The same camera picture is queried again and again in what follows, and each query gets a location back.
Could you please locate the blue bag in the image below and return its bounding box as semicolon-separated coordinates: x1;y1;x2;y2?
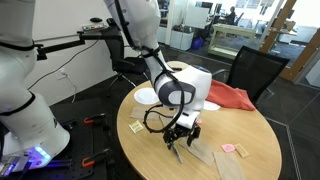
191;37;204;51

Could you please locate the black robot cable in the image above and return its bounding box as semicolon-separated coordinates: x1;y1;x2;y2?
114;0;186;134

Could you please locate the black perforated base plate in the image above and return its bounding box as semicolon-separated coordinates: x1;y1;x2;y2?
0;116;116;180

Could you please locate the orange black clamp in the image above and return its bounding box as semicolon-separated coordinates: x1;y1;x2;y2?
81;148;113;168
83;113;108;126

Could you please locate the wooden pillar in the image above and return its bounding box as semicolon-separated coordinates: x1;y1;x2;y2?
259;0;298;54

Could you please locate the black mesh chair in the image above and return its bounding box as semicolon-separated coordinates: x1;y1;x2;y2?
211;45;290;105

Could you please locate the brown paper napkin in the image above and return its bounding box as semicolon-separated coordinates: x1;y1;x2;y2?
129;105;162;121
178;134;217;167
213;151;247;180
159;114;176;129

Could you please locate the white wall outlet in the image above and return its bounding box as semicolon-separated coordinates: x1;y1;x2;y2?
56;68;68;80

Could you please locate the red cloth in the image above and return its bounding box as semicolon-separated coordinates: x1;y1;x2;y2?
205;79;257;112

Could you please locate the black mount cable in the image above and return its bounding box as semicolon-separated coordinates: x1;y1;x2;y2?
28;35;102;91

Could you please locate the wooden door frame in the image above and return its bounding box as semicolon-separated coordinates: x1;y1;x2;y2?
279;29;320;82

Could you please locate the grey camera bar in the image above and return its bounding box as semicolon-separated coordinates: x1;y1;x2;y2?
81;23;108;33

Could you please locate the seated person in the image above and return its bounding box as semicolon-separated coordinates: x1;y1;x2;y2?
224;5;237;25

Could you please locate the white outlet cable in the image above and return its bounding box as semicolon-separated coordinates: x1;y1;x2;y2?
64;73;78;103

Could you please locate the white round plate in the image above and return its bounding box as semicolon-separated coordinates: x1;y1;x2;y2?
203;99;222;112
133;88;160;106

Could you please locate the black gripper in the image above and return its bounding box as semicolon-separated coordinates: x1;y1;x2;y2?
163;123;202;149

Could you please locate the yellow sugar packet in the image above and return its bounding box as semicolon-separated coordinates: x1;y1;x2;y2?
128;120;145;134

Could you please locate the black office chair with armrests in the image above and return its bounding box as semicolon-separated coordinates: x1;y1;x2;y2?
106;18;150;98

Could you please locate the pale green table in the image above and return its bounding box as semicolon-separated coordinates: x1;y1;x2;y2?
208;23;258;60

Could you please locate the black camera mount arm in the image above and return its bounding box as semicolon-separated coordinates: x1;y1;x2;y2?
33;26;124;62

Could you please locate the grey white cabinet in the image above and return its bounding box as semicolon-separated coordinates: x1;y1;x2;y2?
169;29;194;51

